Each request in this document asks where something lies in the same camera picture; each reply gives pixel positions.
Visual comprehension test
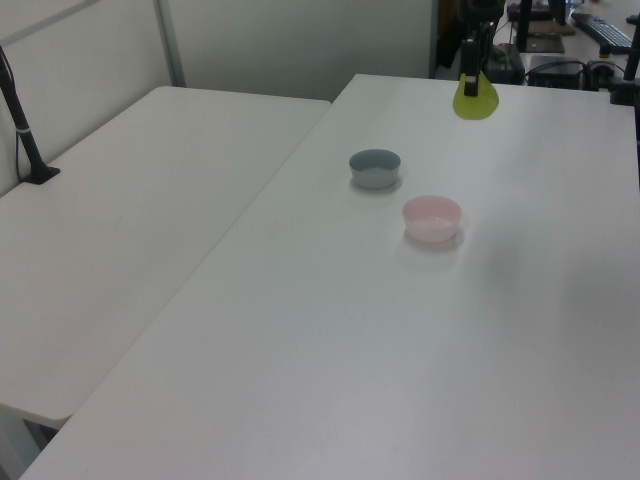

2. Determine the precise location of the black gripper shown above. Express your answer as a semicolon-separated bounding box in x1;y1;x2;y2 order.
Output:
460;0;504;97

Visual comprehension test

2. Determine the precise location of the green yellow pear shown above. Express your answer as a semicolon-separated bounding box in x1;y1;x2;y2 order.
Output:
452;72;500;122

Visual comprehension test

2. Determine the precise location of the grey plastic bowl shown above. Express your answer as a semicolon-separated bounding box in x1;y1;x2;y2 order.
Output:
348;148;403;190

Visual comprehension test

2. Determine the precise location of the pink plastic bowl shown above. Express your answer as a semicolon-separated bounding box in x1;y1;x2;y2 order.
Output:
401;195;463;245

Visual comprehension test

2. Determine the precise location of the black device with green part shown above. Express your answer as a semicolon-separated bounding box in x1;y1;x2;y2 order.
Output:
492;43;526;84

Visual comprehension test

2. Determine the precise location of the yellow and black garment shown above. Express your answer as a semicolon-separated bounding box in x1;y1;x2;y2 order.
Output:
435;0;465;69

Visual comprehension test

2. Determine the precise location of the black monitor stand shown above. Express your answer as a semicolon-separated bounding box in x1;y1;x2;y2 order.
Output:
514;0;566;54

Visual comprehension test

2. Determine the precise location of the brown flat board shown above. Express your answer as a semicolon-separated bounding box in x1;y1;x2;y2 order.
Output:
529;19;576;37

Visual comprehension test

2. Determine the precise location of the black equipment box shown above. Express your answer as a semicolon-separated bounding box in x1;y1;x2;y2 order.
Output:
524;54;586;90

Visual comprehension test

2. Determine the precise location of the black computer keyboard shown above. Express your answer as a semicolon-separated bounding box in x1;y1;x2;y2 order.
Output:
570;12;634;50

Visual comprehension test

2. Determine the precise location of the black clamp mounted pole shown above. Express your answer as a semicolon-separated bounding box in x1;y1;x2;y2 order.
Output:
608;39;640;106

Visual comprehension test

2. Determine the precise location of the white side table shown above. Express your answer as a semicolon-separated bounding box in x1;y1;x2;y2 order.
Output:
0;85;334;480

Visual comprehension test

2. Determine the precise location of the black round device with cables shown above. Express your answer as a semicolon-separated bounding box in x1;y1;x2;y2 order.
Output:
584;47;616;92

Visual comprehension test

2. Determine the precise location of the grey partition frame post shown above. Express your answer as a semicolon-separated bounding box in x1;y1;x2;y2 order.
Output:
153;0;187;89

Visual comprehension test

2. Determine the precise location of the black camera pole with base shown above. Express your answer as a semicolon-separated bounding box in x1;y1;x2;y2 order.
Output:
0;44;62;186

